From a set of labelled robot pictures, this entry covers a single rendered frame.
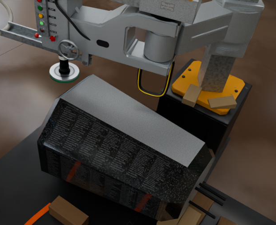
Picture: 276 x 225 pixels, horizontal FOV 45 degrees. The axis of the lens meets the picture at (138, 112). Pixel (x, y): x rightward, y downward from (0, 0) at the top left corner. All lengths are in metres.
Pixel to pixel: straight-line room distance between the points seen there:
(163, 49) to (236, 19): 0.57
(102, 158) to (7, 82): 1.98
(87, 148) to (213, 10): 1.21
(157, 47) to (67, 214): 1.42
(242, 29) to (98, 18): 0.95
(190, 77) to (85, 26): 1.12
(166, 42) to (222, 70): 0.79
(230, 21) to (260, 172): 1.62
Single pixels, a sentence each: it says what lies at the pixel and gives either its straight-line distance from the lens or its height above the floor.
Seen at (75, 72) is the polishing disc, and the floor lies 0.92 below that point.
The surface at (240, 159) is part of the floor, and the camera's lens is 3.42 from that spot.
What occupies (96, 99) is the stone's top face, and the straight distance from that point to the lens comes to 2.36.
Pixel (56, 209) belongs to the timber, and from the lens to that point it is 2.69.
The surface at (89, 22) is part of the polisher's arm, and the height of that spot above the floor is 1.44.
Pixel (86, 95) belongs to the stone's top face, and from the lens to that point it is 2.39.
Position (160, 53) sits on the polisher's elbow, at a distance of 2.01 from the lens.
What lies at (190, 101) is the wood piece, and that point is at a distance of 2.54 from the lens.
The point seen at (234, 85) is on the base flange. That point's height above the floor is 0.78.
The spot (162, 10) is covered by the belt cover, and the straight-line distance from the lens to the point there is 1.84.
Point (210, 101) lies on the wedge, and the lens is 2.65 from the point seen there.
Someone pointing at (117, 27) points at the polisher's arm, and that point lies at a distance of 2.00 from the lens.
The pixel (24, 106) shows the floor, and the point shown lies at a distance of 3.59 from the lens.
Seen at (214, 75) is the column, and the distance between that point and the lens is 2.66.
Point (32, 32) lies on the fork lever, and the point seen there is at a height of 1.14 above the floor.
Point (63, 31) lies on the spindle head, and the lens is 2.17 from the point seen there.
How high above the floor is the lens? 2.49
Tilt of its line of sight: 45 degrees down
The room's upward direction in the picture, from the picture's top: 9 degrees clockwise
